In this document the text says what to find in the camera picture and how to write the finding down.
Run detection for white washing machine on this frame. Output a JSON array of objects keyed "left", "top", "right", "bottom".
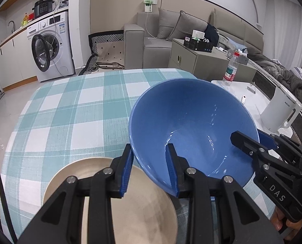
[{"left": 26, "top": 11, "right": 75, "bottom": 82}]

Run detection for grey blanket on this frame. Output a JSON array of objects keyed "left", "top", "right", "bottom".
[{"left": 247, "top": 48, "right": 302, "bottom": 99}]

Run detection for dark navy cushion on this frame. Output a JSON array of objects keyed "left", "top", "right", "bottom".
[{"left": 205, "top": 23, "right": 220, "bottom": 47}]

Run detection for large grey pillow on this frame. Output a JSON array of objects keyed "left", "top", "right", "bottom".
[{"left": 166, "top": 11, "right": 208, "bottom": 44}]

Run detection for person's right hand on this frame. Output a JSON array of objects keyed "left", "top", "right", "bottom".
[{"left": 271, "top": 207, "right": 302, "bottom": 234}]

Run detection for white electric kettle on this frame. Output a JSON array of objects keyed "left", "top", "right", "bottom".
[{"left": 261, "top": 85, "right": 302, "bottom": 133}]

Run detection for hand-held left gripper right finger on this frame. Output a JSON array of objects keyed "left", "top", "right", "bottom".
[{"left": 165, "top": 144, "right": 285, "bottom": 244}]

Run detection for cream round plate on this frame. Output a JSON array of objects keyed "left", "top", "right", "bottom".
[{"left": 43, "top": 158, "right": 178, "bottom": 244}]

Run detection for grey side cabinet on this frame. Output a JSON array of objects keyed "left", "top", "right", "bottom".
[{"left": 169, "top": 39, "right": 257, "bottom": 82}]

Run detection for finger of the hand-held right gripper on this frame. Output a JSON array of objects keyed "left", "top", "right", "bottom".
[
  {"left": 258, "top": 129, "right": 302, "bottom": 158},
  {"left": 230, "top": 131, "right": 276, "bottom": 166}
]

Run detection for clear plastic bottle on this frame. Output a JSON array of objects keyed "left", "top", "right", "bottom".
[{"left": 222, "top": 51, "right": 240, "bottom": 86}]

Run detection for teal white checked tablecloth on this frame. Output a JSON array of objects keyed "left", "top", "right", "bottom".
[{"left": 0, "top": 68, "right": 278, "bottom": 244}]

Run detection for small grey pillow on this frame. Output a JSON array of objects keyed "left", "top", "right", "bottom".
[{"left": 157, "top": 8, "right": 182, "bottom": 40}]

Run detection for black box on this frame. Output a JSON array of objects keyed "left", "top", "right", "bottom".
[{"left": 183, "top": 37, "right": 214, "bottom": 53}]

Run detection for blue ribbed bowl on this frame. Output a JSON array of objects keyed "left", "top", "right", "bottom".
[{"left": 129, "top": 78, "right": 260, "bottom": 196}]

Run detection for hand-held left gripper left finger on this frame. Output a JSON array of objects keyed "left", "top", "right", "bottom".
[{"left": 17, "top": 144, "right": 134, "bottom": 244}]

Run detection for black pressure cooker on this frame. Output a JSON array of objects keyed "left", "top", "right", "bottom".
[{"left": 32, "top": 0, "right": 55, "bottom": 19}]

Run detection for white green wall device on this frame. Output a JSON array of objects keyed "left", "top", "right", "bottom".
[{"left": 143, "top": 0, "right": 157, "bottom": 13}]

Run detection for white lower kitchen cabinets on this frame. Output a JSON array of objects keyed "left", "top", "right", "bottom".
[{"left": 0, "top": 25, "right": 38, "bottom": 90}]

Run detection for thin black pole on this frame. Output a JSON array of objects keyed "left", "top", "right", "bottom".
[{"left": 0, "top": 132, "right": 17, "bottom": 244}]

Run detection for grey sofa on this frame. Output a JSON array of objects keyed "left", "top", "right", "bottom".
[{"left": 124, "top": 8, "right": 264, "bottom": 70}]

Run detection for black white patterned cushion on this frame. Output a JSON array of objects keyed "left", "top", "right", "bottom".
[{"left": 88, "top": 31, "right": 126, "bottom": 74}]

